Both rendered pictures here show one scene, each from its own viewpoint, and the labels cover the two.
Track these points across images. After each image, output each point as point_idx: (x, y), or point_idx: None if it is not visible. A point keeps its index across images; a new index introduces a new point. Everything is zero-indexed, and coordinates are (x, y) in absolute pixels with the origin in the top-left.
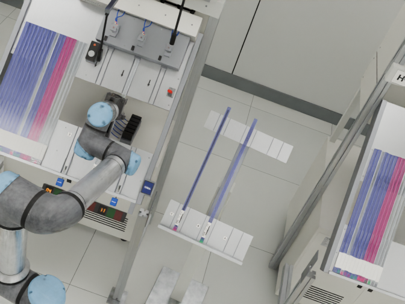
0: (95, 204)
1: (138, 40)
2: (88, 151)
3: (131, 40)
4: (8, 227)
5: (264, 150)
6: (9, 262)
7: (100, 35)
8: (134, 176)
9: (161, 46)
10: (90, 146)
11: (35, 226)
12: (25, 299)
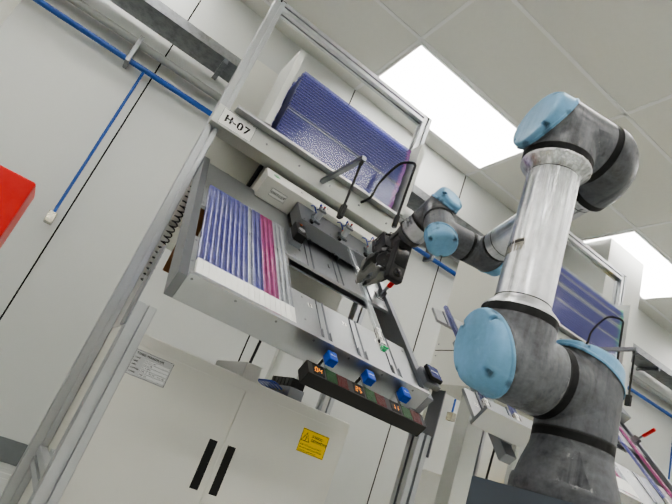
0: (383, 398)
1: (341, 234)
2: (456, 232)
3: (333, 233)
4: (592, 155)
5: None
6: (559, 262)
7: (305, 218)
8: (403, 368)
9: (359, 247)
10: (457, 226)
11: (636, 145)
12: (584, 364)
